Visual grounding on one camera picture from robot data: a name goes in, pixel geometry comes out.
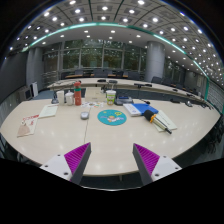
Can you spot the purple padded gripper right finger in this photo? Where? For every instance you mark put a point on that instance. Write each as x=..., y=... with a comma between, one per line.
x=151, y=166

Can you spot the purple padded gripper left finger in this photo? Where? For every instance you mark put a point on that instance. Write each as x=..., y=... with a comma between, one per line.
x=69, y=166

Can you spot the round teal mouse pad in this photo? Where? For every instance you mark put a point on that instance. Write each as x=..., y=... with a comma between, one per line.
x=112, y=117

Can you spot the pale green paper sheet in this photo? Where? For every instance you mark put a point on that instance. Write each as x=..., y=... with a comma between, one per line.
x=166, y=120

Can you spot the light green notebook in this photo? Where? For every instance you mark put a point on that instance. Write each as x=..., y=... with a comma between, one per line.
x=48, y=111

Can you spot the red and white leaflet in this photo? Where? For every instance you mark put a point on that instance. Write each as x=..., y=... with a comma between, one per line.
x=31, y=121

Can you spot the blue folder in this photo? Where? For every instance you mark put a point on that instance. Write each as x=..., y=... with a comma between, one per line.
x=140, y=108

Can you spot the colourful sticker sheet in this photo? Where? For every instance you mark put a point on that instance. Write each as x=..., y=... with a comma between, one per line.
x=92, y=104

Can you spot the white lidded cup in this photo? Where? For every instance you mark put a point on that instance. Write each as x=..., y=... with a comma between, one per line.
x=69, y=98

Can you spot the white rectangular container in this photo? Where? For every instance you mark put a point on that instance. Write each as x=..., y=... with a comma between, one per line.
x=60, y=97

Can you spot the dark electronic device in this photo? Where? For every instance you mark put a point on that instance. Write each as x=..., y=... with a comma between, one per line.
x=123, y=100

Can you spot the white cup with green label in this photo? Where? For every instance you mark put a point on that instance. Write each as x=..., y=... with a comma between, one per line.
x=110, y=95

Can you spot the red bottle with green cap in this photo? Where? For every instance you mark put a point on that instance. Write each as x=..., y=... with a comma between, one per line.
x=77, y=93

